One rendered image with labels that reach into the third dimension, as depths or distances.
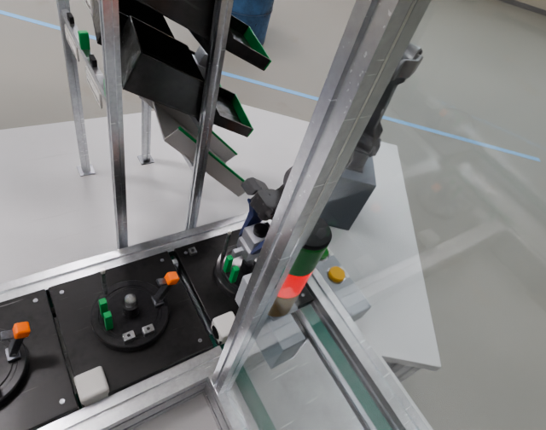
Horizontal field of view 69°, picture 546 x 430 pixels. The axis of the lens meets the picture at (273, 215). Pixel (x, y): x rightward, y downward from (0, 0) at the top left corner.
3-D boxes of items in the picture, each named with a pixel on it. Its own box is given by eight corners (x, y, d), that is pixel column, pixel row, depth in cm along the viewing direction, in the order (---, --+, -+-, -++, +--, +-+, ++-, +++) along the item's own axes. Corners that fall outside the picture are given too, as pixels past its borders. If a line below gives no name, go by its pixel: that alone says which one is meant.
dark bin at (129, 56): (230, 101, 94) (248, 76, 90) (247, 137, 87) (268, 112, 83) (113, 49, 75) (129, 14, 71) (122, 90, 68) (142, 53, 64)
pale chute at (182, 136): (224, 162, 110) (237, 153, 108) (238, 197, 102) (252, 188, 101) (151, 101, 87) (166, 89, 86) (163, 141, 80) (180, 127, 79)
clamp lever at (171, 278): (160, 294, 79) (176, 270, 75) (164, 302, 78) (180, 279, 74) (143, 297, 76) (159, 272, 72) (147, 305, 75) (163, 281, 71)
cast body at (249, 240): (262, 236, 85) (269, 216, 80) (272, 252, 83) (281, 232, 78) (227, 248, 81) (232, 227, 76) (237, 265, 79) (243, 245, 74)
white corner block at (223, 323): (229, 318, 84) (232, 309, 81) (239, 337, 82) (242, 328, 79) (208, 327, 82) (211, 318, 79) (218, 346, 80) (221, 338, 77)
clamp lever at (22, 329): (18, 345, 67) (28, 320, 63) (20, 356, 66) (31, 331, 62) (-8, 351, 64) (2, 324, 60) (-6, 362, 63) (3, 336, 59)
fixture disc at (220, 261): (256, 241, 97) (258, 236, 95) (286, 288, 90) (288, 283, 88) (203, 258, 90) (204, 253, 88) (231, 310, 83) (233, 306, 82)
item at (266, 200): (284, 183, 75) (265, 175, 69) (305, 211, 72) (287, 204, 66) (263, 205, 77) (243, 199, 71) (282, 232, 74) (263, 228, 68)
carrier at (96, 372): (166, 255, 90) (170, 220, 81) (212, 349, 79) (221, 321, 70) (49, 293, 78) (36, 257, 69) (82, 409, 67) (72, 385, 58)
